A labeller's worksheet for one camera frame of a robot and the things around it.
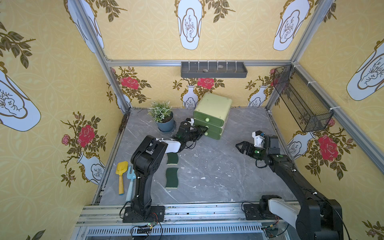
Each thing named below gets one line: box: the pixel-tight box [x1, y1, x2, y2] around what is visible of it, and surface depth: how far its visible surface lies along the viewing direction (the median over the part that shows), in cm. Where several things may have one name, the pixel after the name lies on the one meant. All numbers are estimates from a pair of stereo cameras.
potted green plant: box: [147, 101, 177, 133], surface depth 98 cm
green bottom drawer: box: [204, 130, 221, 140], surface depth 102 cm
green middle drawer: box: [194, 118, 223, 134], surface depth 94 cm
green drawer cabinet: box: [193, 92, 232, 140], surface depth 94 cm
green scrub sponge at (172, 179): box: [165, 167, 179, 189], surface depth 85 cm
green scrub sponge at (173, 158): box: [166, 152, 179, 165], surface depth 94 cm
